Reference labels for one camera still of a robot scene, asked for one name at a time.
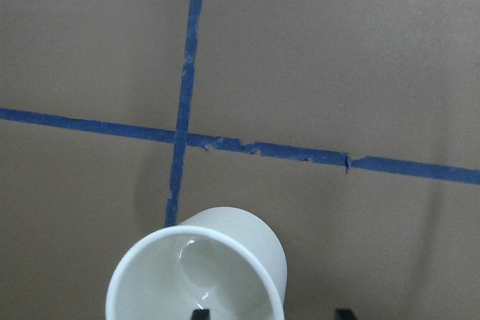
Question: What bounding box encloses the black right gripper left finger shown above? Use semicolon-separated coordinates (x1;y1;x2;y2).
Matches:
190;309;209;320

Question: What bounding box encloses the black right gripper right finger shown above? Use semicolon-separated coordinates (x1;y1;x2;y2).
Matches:
334;309;355;320

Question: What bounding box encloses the white smiley face mug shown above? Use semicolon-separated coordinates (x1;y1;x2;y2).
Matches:
105;207;287;319

